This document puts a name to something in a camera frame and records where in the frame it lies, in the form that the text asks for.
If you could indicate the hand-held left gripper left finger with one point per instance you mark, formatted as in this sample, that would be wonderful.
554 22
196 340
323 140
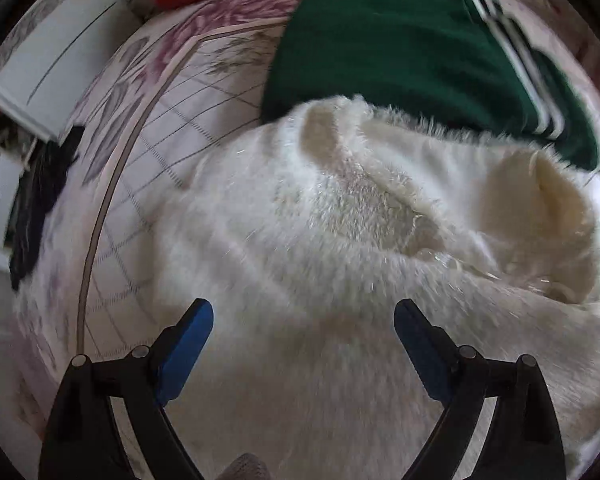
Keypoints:
187 350

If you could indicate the green garment with white stripes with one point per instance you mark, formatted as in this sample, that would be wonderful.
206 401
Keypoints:
380 50

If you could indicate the black cloth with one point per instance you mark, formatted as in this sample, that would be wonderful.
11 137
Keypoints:
35 210

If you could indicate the white fluffy garment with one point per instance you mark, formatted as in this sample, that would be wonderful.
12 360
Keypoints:
305 260

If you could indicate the white diamond-pattern mat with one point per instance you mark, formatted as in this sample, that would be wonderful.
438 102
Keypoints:
180 120

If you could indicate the bed with floral sheet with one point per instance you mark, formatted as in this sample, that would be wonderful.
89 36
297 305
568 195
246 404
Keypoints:
130 75

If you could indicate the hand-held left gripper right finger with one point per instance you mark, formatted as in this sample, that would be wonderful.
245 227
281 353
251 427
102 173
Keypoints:
422 350

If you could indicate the white wardrobe sliding door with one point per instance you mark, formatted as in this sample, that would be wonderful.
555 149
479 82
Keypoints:
55 50

